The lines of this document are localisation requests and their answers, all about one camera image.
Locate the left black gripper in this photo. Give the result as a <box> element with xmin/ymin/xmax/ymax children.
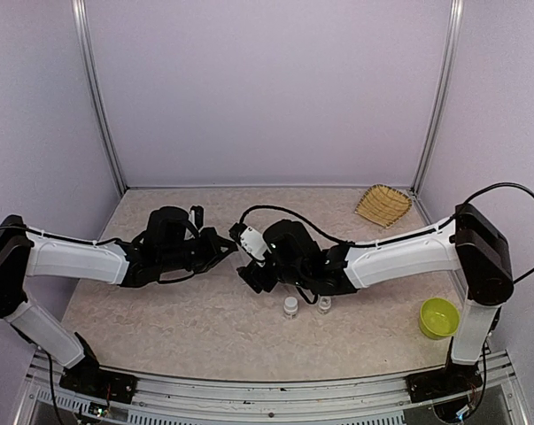
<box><xmin>159</xmin><ymin>227</ymin><xmax>236</xmax><ymax>274</ymax></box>

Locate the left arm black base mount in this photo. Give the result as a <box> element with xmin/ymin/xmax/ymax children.
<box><xmin>59</xmin><ymin>356</ymin><xmax>138</xmax><ymax>405</ymax></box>

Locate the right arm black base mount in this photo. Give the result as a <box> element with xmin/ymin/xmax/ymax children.
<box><xmin>405</xmin><ymin>355</ymin><xmax>484</xmax><ymax>403</ymax></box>

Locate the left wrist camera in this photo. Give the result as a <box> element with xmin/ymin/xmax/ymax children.
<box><xmin>189</xmin><ymin>205</ymin><xmax>204</xmax><ymax>230</ymax></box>

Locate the front aluminium rail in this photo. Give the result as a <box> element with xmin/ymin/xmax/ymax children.
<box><xmin>13</xmin><ymin>349</ymin><xmax>529</xmax><ymax>425</ymax></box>

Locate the woven bamboo tray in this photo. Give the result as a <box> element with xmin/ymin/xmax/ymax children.
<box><xmin>354</xmin><ymin>184</ymin><xmax>413</xmax><ymax>228</ymax></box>

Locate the white pill bottle left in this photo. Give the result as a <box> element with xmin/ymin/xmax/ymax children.
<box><xmin>283</xmin><ymin>296</ymin><xmax>298</xmax><ymax>320</ymax></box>

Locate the white pill bottle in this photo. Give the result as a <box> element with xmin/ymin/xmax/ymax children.
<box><xmin>283</xmin><ymin>296</ymin><xmax>298</xmax><ymax>320</ymax></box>
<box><xmin>317</xmin><ymin>297</ymin><xmax>332</xmax><ymax>314</ymax></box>

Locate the right aluminium frame post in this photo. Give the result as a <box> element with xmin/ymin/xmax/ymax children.
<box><xmin>411</xmin><ymin>0</ymin><xmax>464</xmax><ymax>197</ymax></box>

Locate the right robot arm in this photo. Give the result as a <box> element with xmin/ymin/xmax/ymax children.
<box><xmin>229</xmin><ymin>204</ymin><xmax>515</xmax><ymax>393</ymax></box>

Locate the left aluminium frame post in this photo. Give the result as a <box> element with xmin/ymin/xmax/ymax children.
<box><xmin>71</xmin><ymin>0</ymin><xmax>128</xmax><ymax>197</ymax></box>

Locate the lime green bowl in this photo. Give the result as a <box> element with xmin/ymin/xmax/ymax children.
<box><xmin>419</xmin><ymin>297</ymin><xmax>460</xmax><ymax>340</ymax></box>

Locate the white pill bottle right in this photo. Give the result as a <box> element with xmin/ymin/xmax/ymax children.
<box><xmin>317</xmin><ymin>297</ymin><xmax>332</xmax><ymax>314</ymax></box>

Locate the aluminium frame post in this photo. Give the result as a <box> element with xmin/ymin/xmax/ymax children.
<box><xmin>411</xmin><ymin>0</ymin><xmax>464</xmax><ymax>197</ymax></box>
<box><xmin>71</xmin><ymin>0</ymin><xmax>128</xmax><ymax>197</ymax></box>

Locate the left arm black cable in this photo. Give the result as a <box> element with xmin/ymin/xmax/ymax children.
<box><xmin>0</xmin><ymin>225</ymin><xmax>126</xmax><ymax>249</ymax></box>

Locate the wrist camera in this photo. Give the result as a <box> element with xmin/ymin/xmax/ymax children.
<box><xmin>189</xmin><ymin>205</ymin><xmax>204</xmax><ymax>230</ymax></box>
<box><xmin>229</xmin><ymin>222</ymin><xmax>270</xmax><ymax>267</ymax></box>

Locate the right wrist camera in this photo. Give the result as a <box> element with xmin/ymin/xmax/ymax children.
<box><xmin>229</xmin><ymin>222</ymin><xmax>270</xmax><ymax>267</ymax></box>

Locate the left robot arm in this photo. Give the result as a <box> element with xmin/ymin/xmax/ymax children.
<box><xmin>0</xmin><ymin>205</ymin><xmax>236</xmax><ymax>394</ymax></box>

